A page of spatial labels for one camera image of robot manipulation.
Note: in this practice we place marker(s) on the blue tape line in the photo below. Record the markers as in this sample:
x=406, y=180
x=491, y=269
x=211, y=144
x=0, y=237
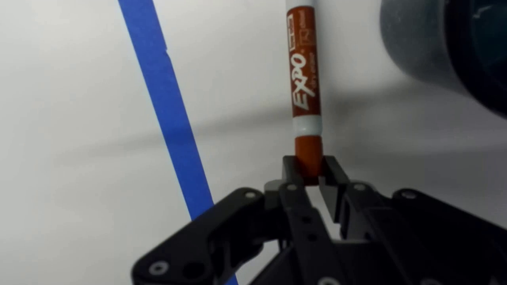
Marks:
x=168, y=104

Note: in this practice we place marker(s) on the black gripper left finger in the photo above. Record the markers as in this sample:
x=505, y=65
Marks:
x=231, y=231

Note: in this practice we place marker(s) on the red Expo marker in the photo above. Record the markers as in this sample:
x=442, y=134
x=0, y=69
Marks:
x=304, y=79

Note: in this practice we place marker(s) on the dark blue mug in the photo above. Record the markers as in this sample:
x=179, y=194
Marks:
x=448, y=47

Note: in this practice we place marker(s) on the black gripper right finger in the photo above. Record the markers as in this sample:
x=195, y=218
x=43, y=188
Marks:
x=412, y=237

